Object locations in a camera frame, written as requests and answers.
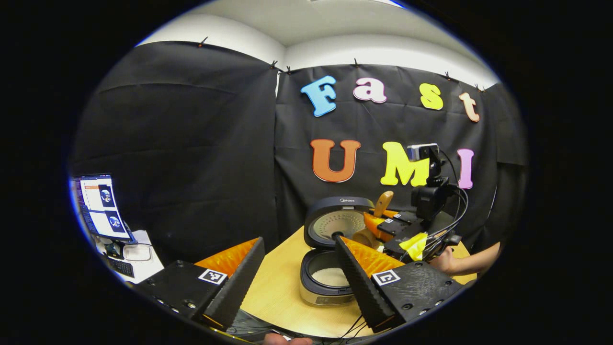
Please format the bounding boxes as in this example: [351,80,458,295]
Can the black backdrop cloth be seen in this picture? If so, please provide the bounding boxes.
[72,41,527,269]

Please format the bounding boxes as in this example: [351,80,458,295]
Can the laptop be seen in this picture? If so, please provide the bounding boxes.
[71,172,139,279]

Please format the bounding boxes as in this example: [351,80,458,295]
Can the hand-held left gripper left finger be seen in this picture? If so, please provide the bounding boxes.
[136,237,265,332]

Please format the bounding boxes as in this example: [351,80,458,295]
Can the white plastic case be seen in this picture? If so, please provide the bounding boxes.
[123,243,153,262]

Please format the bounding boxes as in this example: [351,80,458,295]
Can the dark grey rice cooker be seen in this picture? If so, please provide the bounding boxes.
[299,195,376,307]

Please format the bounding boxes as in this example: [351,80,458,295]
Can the white rice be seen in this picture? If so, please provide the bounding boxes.
[311,267,350,288]

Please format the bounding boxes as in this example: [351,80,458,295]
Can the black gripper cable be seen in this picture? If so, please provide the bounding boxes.
[438,149,472,240]

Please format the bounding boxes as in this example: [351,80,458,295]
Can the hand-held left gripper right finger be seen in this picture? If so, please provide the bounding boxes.
[334,236,465,334]

